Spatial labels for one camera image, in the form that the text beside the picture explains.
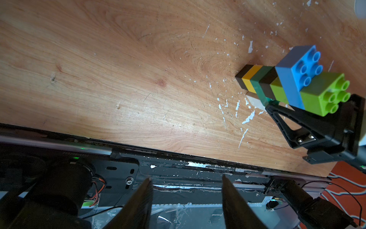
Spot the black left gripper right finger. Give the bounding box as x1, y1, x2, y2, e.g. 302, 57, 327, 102
222, 175, 267, 229

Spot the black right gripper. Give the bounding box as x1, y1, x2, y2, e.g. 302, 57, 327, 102
266, 94, 366, 173

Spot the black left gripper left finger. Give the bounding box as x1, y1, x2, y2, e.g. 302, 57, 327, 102
105, 178, 153, 229

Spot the lime lego brick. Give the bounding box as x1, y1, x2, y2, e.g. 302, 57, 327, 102
300, 72, 351, 117
270, 77, 289, 104

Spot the blue long lego brick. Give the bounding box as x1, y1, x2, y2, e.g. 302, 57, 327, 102
275, 45, 323, 109

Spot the dark green lego brick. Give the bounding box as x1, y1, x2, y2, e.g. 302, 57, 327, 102
250, 65, 279, 107

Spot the yellow lego brick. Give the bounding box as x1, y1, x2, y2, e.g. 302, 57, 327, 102
241, 65, 263, 94

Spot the black lego brick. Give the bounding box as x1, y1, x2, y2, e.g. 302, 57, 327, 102
235, 64, 254, 91
259, 67, 278, 100

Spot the white lego brick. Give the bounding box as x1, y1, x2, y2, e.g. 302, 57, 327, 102
246, 92, 294, 111

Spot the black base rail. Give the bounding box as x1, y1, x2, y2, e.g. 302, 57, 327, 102
1, 124, 327, 214

